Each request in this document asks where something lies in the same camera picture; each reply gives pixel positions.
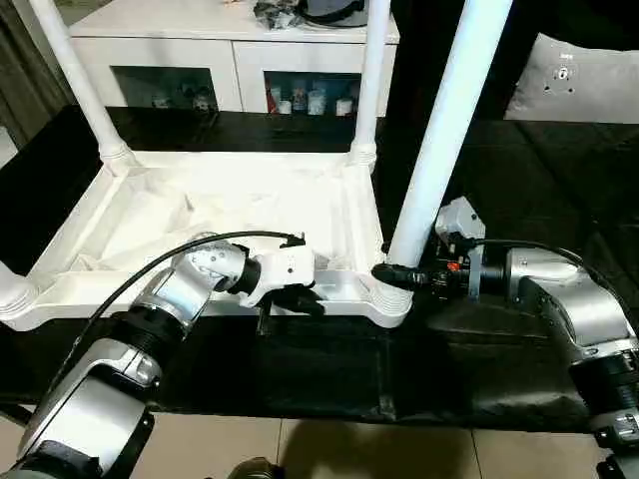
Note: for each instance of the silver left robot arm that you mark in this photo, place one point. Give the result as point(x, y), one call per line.
point(150, 329)

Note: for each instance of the black tall cabinet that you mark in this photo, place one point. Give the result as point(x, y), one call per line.
point(429, 50)

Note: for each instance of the light grey cushion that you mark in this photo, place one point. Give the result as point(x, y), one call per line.
point(579, 80)

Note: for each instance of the black robot foot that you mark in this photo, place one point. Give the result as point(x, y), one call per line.
point(255, 469)

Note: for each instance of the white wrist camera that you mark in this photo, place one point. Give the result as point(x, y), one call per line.
point(285, 264)
point(459, 222)

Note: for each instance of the grey carry case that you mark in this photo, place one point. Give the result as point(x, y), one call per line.
point(319, 10)

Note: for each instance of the black table mat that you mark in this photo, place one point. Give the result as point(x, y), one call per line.
point(300, 379)

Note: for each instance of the white glass-door cabinet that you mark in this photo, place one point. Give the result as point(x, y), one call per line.
point(230, 55)

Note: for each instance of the grey curtain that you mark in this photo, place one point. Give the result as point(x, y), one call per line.
point(30, 70)

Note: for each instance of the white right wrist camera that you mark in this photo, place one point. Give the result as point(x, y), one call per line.
point(459, 222)

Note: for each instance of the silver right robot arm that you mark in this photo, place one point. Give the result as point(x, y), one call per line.
point(569, 309)

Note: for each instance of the white plastic table top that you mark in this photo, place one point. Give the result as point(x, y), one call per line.
point(200, 210)

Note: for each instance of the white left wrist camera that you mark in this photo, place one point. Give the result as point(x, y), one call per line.
point(285, 264)

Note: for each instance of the white plastic table leg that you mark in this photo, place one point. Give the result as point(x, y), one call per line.
point(371, 80)
point(444, 130)
point(12, 289)
point(80, 80)

